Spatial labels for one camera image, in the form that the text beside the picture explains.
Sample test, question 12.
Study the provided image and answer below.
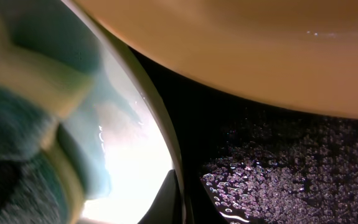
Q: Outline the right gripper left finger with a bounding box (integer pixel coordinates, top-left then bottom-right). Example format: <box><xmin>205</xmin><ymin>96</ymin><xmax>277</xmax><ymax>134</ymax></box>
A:
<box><xmin>139</xmin><ymin>169</ymin><xmax>182</xmax><ymax>224</ymax></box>

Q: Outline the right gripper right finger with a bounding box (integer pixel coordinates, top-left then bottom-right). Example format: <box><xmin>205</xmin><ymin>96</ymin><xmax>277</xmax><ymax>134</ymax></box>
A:
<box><xmin>194</xmin><ymin>177</ymin><xmax>251</xmax><ymax>224</ymax></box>

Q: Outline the light blue plate front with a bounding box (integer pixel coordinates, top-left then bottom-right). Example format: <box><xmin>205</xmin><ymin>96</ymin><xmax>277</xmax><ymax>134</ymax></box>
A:
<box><xmin>65</xmin><ymin>1</ymin><xmax>187</xmax><ymax>223</ymax></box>

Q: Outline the yellow plate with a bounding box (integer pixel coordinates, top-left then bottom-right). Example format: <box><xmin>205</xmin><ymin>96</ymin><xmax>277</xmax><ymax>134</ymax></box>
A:
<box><xmin>78</xmin><ymin>0</ymin><xmax>358</xmax><ymax>119</ymax></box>

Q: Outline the green yellow sponge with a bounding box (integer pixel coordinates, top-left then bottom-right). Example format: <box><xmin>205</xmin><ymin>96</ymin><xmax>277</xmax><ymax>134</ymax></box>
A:
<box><xmin>0</xmin><ymin>1</ymin><xmax>110</xmax><ymax>223</ymax></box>

